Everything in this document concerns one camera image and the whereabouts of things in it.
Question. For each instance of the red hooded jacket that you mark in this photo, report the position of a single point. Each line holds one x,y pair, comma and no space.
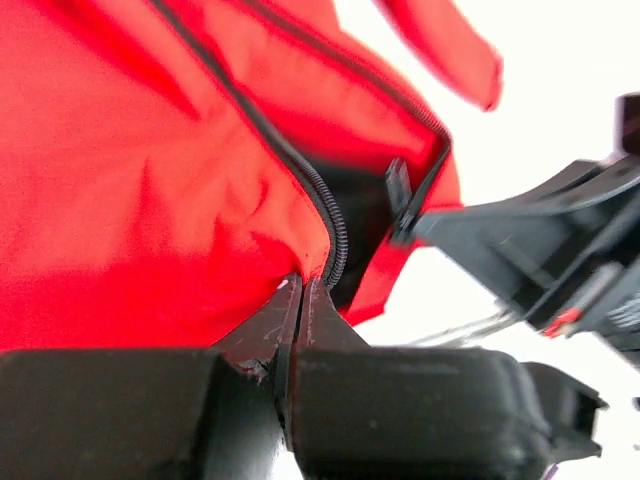
166,164

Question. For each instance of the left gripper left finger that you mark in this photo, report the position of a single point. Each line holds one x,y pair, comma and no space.
164,413

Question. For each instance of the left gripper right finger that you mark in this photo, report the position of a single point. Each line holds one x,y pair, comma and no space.
364,412

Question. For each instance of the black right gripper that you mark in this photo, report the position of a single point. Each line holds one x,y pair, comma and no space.
563,256

